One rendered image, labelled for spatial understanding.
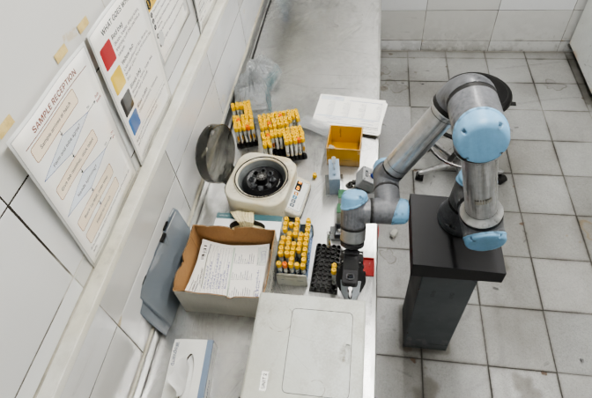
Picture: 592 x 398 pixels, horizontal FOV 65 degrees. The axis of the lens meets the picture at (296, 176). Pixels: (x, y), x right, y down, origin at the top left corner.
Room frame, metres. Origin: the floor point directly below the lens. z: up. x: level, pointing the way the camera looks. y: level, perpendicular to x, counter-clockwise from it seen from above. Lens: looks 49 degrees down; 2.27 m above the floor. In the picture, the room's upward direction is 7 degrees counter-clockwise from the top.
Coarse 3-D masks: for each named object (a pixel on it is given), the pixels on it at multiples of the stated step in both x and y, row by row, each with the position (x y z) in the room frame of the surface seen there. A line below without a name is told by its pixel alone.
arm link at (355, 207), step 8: (344, 192) 0.82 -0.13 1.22; (352, 192) 0.82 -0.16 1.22; (360, 192) 0.82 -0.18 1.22; (344, 200) 0.79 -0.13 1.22; (352, 200) 0.78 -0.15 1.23; (360, 200) 0.78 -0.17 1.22; (368, 200) 0.79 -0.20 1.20; (344, 208) 0.78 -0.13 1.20; (352, 208) 0.77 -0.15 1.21; (360, 208) 0.77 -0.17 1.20; (368, 208) 0.77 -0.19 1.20; (344, 216) 0.77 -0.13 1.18; (352, 216) 0.76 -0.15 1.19; (360, 216) 0.75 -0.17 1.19; (368, 216) 0.75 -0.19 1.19; (344, 224) 0.75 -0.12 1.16; (352, 224) 0.74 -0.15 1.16; (360, 224) 0.74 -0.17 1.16
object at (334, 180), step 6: (330, 162) 1.16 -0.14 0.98; (336, 162) 1.16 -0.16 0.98; (330, 168) 1.13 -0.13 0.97; (336, 168) 1.13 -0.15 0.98; (330, 174) 1.10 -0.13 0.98; (336, 174) 1.10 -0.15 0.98; (342, 174) 1.17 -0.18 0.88; (330, 180) 1.08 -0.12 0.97; (336, 180) 1.08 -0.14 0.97; (342, 180) 1.14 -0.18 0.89; (330, 186) 1.08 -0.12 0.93; (336, 186) 1.08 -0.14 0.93; (342, 186) 1.11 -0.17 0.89; (330, 192) 1.08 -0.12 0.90; (336, 192) 1.08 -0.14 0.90
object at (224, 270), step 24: (192, 240) 0.87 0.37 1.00; (216, 240) 0.90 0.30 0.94; (240, 240) 0.88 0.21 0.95; (264, 240) 0.86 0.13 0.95; (192, 264) 0.81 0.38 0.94; (216, 264) 0.80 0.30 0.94; (240, 264) 0.79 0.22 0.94; (264, 264) 0.78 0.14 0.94; (192, 288) 0.72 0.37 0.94; (216, 288) 0.72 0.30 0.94; (240, 288) 0.70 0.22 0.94; (264, 288) 0.65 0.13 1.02; (216, 312) 0.66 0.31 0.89; (240, 312) 0.64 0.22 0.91
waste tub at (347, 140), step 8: (336, 128) 1.35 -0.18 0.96; (344, 128) 1.35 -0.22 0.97; (352, 128) 1.34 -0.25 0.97; (360, 128) 1.33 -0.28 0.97; (328, 136) 1.30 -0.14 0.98; (336, 136) 1.35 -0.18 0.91; (344, 136) 1.34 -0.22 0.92; (352, 136) 1.34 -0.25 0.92; (360, 136) 1.33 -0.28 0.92; (328, 144) 1.27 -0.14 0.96; (336, 144) 1.34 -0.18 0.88; (344, 144) 1.33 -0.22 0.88; (352, 144) 1.33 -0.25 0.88; (360, 144) 1.23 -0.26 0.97; (328, 152) 1.24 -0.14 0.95; (336, 152) 1.23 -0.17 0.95; (344, 152) 1.22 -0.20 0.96; (352, 152) 1.21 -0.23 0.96; (360, 152) 1.26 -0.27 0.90; (328, 160) 1.24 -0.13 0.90; (344, 160) 1.22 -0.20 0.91; (352, 160) 1.21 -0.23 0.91
